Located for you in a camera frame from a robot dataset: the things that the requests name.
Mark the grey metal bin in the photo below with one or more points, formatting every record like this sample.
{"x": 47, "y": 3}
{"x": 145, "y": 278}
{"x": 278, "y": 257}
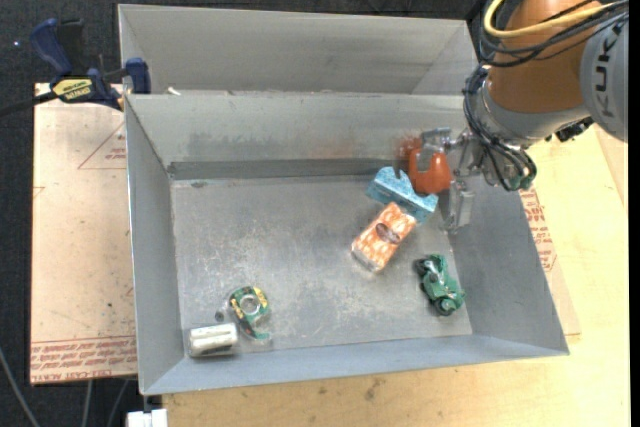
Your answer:
{"x": 280, "y": 235}

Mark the brown cardboard board red print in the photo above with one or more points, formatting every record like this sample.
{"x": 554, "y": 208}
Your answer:
{"x": 80, "y": 225}

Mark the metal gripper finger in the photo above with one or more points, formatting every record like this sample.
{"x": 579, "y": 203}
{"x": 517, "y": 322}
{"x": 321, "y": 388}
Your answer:
{"x": 434, "y": 139}
{"x": 460, "y": 210}

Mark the orange patterned packet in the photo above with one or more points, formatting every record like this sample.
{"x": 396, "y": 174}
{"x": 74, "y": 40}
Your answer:
{"x": 382, "y": 237}

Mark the light blue sponge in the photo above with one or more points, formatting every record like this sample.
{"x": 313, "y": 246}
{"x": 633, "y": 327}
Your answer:
{"x": 395, "y": 189}

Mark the green tape dispenser clear pack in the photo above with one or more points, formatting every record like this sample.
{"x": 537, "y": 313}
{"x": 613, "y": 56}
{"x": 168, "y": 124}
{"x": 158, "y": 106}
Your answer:
{"x": 250, "y": 310}

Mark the green toy motorcycle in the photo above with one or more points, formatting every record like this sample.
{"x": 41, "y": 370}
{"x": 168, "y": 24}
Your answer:
{"x": 439, "y": 285}

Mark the orange-red toy fruit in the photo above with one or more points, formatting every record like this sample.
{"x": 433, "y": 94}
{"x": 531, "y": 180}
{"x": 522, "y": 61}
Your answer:
{"x": 435, "y": 177}

